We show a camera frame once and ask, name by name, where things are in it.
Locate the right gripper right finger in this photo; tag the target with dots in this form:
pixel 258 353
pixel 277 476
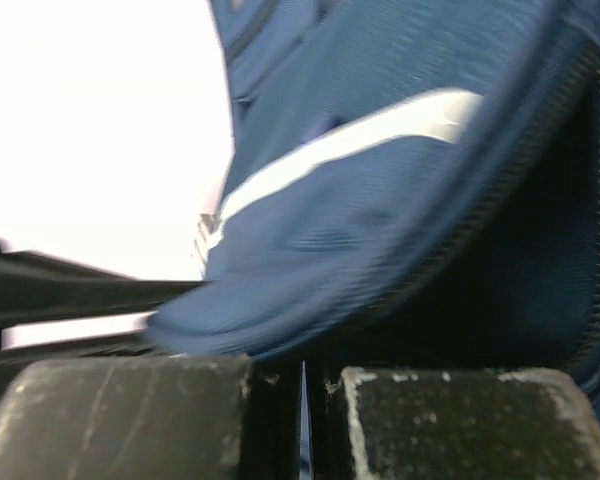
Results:
pixel 529 424

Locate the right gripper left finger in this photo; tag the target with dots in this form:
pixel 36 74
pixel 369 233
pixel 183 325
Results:
pixel 134 418

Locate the navy blue backpack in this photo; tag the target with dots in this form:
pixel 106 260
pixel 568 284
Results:
pixel 417 177

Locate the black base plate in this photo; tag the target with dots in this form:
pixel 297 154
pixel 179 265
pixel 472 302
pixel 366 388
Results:
pixel 35 288

